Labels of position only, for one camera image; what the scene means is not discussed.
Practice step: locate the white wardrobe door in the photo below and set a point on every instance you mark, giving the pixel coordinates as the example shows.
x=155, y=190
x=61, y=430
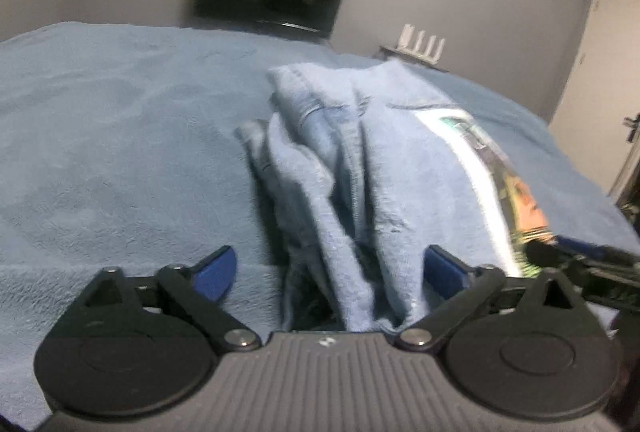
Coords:
x=595, y=121

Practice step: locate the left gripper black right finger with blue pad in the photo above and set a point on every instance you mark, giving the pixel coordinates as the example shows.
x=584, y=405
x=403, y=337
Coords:
x=525, y=348

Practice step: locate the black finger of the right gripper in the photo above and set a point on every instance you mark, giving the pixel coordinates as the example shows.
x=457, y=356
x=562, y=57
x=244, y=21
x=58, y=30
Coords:
x=604, y=275

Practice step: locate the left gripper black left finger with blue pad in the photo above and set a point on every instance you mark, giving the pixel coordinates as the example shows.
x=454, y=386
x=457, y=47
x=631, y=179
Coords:
x=137, y=345

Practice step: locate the light blue denim jacket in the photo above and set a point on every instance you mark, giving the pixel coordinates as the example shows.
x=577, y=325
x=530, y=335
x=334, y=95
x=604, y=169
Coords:
x=366, y=169

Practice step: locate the white router with antennas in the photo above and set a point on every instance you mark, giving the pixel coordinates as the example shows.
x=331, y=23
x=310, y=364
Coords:
x=415, y=46

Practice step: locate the blue fleece bed blanket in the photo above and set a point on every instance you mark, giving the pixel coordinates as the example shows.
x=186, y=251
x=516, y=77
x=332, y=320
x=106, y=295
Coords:
x=120, y=146

